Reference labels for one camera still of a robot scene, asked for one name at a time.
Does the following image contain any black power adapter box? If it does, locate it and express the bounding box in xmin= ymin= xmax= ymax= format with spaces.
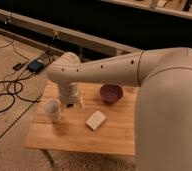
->
xmin=27 ymin=60 xmax=44 ymax=73

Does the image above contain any small black flat device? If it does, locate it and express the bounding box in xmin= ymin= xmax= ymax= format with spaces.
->
xmin=13 ymin=63 xmax=25 ymax=71

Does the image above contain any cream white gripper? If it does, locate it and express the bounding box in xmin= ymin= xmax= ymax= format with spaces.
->
xmin=58 ymin=83 xmax=84 ymax=110

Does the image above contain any wooden board table top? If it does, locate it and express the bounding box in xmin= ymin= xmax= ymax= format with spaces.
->
xmin=25 ymin=81 xmax=137 ymax=155

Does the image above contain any white plastic cup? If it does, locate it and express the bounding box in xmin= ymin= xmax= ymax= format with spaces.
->
xmin=44 ymin=100 xmax=61 ymax=123

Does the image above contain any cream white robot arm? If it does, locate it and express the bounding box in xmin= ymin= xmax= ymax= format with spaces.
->
xmin=47 ymin=48 xmax=192 ymax=171

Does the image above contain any dark red bowl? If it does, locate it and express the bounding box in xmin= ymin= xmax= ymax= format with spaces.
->
xmin=100 ymin=84 xmax=123 ymax=103

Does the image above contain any black floor cable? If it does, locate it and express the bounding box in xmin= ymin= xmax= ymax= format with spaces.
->
xmin=0 ymin=71 xmax=43 ymax=114

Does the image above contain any white rectangular block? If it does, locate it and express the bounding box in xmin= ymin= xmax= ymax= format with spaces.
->
xmin=85 ymin=111 xmax=106 ymax=131

